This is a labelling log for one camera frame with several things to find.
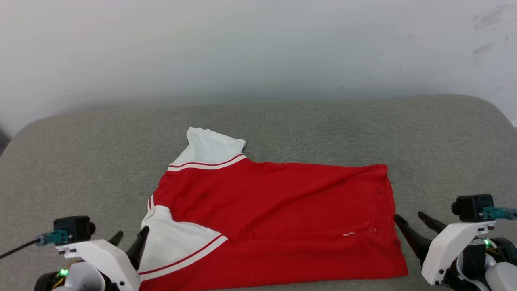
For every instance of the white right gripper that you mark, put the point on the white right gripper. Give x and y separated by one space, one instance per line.
448 246

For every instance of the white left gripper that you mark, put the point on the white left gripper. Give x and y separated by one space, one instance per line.
109 258

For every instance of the red and white shirt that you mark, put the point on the red and white shirt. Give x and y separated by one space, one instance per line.
262 202

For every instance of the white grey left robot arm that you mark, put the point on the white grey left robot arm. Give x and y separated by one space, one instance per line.
80 281

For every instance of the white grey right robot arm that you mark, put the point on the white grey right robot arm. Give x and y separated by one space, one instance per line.
501 279

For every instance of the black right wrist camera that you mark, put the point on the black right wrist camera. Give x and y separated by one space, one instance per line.
470 207

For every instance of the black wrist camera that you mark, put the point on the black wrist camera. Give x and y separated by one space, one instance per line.
470 207
74 227

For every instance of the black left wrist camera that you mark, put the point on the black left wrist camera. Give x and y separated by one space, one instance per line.
74 227

